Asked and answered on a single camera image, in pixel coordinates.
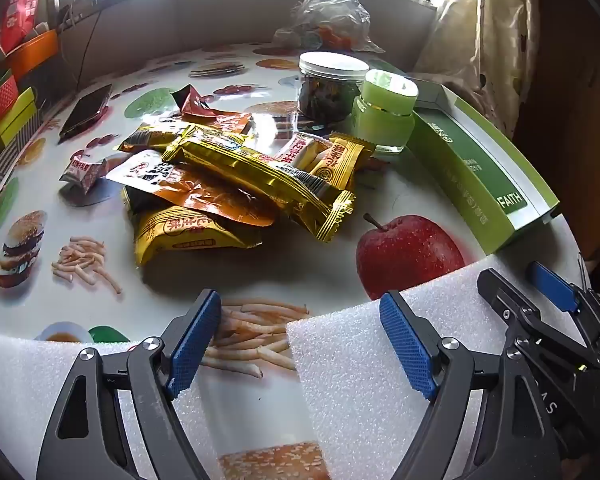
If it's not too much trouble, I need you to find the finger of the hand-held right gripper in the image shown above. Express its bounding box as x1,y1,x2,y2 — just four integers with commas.
525,260,596,321
476,268,546,341

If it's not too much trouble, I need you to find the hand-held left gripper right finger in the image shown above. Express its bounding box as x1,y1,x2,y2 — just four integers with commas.
379,290,563,480

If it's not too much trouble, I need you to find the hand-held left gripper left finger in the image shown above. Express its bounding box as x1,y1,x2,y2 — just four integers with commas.
35,288,223,480

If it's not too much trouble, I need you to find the yellow red print snack packet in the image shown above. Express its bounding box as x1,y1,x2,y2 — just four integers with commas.
122,187,263,268

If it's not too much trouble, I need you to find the green cardboard box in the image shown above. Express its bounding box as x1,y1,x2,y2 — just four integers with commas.
407,82,561,256

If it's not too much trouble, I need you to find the long golden snack packet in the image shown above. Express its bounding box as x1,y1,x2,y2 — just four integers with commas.
162,125,356,243

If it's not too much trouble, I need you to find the small yellow snack packet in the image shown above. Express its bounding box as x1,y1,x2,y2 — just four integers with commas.
300,132,376,186

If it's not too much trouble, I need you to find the small red white candy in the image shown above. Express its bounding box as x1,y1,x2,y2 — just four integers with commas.
60,152,108,186

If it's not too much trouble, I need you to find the brown yellow snack packet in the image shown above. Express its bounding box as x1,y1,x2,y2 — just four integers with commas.
117,122,191,153

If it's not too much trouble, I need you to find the red white snack packet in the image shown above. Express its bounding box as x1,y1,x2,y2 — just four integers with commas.
275,132,331,166

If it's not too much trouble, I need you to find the dark red triangular snack packet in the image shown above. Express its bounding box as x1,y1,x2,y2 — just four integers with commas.
171,85,216,120

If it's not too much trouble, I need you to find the large white foam sheet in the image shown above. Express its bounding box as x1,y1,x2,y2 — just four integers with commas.
286,252,581,480

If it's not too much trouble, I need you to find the brown wooden wardrobe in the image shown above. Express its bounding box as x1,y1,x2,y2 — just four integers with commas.
510,0,600,261

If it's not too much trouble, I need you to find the small white foam sheet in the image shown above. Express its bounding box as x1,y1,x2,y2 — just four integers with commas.
0,330,216,480

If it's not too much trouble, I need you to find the green glass jar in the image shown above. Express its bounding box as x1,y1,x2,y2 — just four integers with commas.
350,69,420,156

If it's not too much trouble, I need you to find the black smartphone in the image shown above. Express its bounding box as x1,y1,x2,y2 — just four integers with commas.
59,84,113,140

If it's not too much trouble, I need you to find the cream patterned curtain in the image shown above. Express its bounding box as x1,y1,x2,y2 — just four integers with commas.
412,0,536,136

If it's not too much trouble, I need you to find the clear jar white lid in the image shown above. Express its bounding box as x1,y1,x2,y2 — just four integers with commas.
297,52,371,123

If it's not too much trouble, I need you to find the black white striped box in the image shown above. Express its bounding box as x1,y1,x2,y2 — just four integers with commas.
0,120,43,183

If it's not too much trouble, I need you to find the yellow green box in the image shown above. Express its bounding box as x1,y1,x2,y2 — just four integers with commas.
0,87,43,148

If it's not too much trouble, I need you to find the orange box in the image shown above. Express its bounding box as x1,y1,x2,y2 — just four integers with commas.
2,29,61,81

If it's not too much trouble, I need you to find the clear plastic bag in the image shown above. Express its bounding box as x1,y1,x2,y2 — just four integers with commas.
272,0,386,56

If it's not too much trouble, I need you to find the red bag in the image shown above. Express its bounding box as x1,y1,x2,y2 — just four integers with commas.
0,0,48,56

